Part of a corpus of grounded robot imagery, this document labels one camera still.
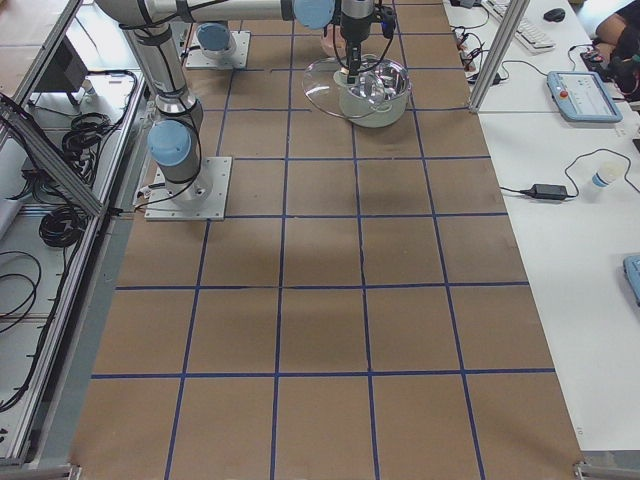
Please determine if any blue device edge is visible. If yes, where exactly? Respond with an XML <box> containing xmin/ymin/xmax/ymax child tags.
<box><xmin>623</xmin><ymin>255</ymin><xmax>640</xmax><ymax>305</ymax></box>

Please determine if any black computer mouse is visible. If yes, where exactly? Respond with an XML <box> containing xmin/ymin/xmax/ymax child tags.
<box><xmin>543</xmin><ymin>8</ymin><xmax>566</xmax><ymax>23</ymax></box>

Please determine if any blue teach pendant tablet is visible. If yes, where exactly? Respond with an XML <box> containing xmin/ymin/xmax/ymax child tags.
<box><xmin>546</xmin><ymin>71</ymin><xmax>623</xmax><ymax>123</ymax></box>

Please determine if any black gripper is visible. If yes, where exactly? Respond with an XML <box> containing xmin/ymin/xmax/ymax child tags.
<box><xmin>340</xmin><ymin>0</ymin><xmax>374</xmax><ymax>83</ymax></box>

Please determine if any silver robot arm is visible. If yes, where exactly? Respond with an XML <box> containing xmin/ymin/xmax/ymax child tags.
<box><xmin>98</xmin><ymin>0</ymin><xmax>386</xmax><ymax>119</ymax></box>
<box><xmin>196</xmin><ymin>22</ymin><xmax>348</xmax><ymax>87</ymax></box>

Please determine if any person's forearm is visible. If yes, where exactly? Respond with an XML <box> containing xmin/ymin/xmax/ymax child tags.
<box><xmin>596</xmin><ymin>9</ymin><xmax>639</xmax><ymax>49</ymax></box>

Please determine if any aluminium frame post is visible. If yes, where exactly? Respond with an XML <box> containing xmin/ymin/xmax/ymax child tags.
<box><xmin>469</xmin><ymin>0</ymin><xmax>530</xmax><ymax>113</ymax></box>

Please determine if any white steel cooking pot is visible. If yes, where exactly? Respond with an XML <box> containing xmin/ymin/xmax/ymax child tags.
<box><xmin>333</xmin><ymin>59</ymin><xmax>412</xmax><ymax>128</ymax></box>

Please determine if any pink bowl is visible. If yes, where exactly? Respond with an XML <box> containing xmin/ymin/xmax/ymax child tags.
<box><xmin>320</xmin><ymin>25</ymin><xmax>346</xmax><ymax>57</ymax></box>

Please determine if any white keyboard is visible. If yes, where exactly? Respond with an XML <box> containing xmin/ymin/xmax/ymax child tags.
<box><xmin>481</xmin><ymin>0</ymin><xmax>556</xmax><ymax>54</ymax></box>

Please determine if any coiled black cable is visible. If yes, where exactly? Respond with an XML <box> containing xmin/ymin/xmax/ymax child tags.
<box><xmin>38</xmin><ymin>204</ymin><xmax>87</xmax><ymax>250</ymax></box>

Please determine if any aluminium diagonal strut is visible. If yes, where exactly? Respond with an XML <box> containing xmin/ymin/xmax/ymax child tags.
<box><xmin>1</xmin><ymin>93</ymin><xmax>105</xmax><ymax>217</ymax></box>

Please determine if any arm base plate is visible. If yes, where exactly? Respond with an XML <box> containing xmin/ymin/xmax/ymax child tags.
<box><xmin>144</xmin><ymin>157</ymin><xmax>233</xmax><ymax>221</ymax></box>
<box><xmin>185</xmin><ymin>30</ymin><xmax>251</xmax><ymax>70</ymax></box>

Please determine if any paper cup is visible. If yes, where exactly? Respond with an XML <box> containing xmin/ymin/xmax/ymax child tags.
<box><xmin>591</xmin><ymin>161</ymin><xmax>625</xmax><ymax>188</ymax></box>

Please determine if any black power adapter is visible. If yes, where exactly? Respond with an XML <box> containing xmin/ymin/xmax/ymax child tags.
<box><xmin>519</xmin><ymin>183</ymin><xmax>570</xmax><ymax>201</ymax></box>

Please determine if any glass pot lid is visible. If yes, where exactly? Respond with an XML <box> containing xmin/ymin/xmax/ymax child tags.
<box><xmin>302</xmin><ymin>69</ymin><xmax>387</xmax><ymax>120</ymax></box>

